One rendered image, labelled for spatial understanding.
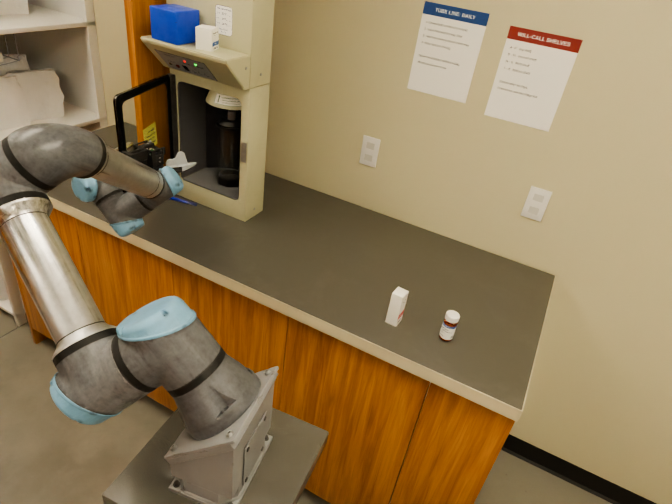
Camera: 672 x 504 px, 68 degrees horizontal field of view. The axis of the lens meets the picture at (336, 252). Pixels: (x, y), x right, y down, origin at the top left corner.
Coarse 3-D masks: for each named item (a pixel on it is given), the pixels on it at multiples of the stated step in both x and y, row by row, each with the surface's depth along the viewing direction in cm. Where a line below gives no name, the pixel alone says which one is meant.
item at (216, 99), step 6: (210, 90) 165; (210, 96) 164; (216, 96) 162; (222, 96) 161; (228, 96) 161; (210, 102) 163; (216, 102) 162; (222, 102) 161; (228, 102) 161; (234, 102) 162; (240, 102) 162; (222, 108) 162; (228, 108) 162; (234, 108) 162; (240, 108) 163
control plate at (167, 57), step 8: (160, 56) 153; (168, 56) 151; (176, 56) 148; (168, 64) 157; (184, 64) 151; (192, 64) 148; (200, 64) 146; (192, 72) 154; (208, 72) 149; (216, 80) 152
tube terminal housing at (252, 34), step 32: (192, 0) 148; (224, 0) 143; (256, 0) 140; (256, 32) 145; (256, 64) 150; (256, 96) 156; (256, 128) 163; (256, 160) 170; (192, 192) 183; (256, 192) 177
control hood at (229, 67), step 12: (144, 36) 148; (156, 48) 149; (168, 48) 145; (180, 48) 143; (192, 48) 144; (204, 60) 142; (216, 60) 139; (228, 60) 139; (240, 60) 143; (216, 72) 146; (228, 72) 143; (240, 72) 145; (228, 84) 151; (240, 84) 147
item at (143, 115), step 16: (144, 96) 151; (160, 96) 160; (128, 112) 144; (144, 112) 153; (160, 112) 162; (128, 128) 146; (144, 128) 155; (160, 128) 164; (128, 144) 148; (160, 144) 166
